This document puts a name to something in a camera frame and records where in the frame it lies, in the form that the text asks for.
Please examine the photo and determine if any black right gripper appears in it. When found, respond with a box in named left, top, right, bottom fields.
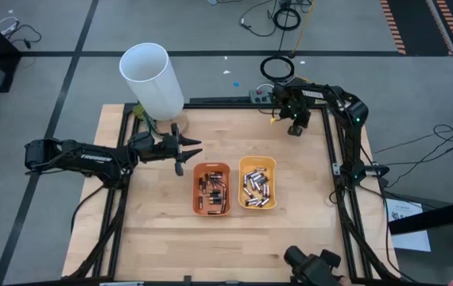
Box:
left=273, top=79, right=312, bottom=137

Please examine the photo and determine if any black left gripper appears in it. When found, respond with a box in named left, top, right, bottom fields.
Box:
left=129, top=122, right=203, bottom=177

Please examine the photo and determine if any orange plastic bin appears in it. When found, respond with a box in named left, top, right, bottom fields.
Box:
left=192, top=161, right=232, bottom=218

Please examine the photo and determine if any yellow plastic bin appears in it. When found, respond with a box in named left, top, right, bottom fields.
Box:
left=237, top=155, right=278, bottom=211

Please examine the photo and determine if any grey power strip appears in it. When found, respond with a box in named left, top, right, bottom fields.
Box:
left=248, top=89, right=275, bottom=105

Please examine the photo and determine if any small green artificial plant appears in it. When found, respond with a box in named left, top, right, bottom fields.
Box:
left=132, top=103, right=164, bottom=136

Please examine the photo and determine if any long black power strip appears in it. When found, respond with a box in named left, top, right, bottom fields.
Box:
left=188, top=96, right=251, bottom=105

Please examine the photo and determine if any white cylinder lamp shade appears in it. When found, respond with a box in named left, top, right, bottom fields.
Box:
left=118, top=41, right=190, bottom=136

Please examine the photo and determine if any black handheld device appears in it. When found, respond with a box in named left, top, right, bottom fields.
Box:
left=283, top=245, right=343, bottom=286

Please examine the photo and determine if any white paper sheet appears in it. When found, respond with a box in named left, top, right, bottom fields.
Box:
left=385, top=196, right=432, bottom=253

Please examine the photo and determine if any black metal beam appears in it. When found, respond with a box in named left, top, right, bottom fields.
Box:
left=386, top=195, right=453, bottom=236

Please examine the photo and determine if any black aluminium table frame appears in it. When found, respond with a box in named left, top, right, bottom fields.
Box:
left=66, top=101, right=401, bottom=286

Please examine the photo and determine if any coiled black cable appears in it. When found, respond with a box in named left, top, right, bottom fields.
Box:
left=259, top=55, right=296, bottom=83
left=271, top=6, right=303, bottom=32

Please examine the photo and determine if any yellow cable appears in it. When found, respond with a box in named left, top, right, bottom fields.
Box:
left=288, top=0, right=317, bottom=83

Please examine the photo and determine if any black cable white plug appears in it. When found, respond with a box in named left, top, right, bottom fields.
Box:
left=238, top=0, right=277, bottom=37

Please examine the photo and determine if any black cable bundle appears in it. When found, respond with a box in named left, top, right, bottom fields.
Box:
left=371, top=120, right=453, bottom=190

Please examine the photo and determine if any black and white cable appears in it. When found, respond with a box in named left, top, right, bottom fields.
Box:
left=0, top=15, right=43, bottom=51

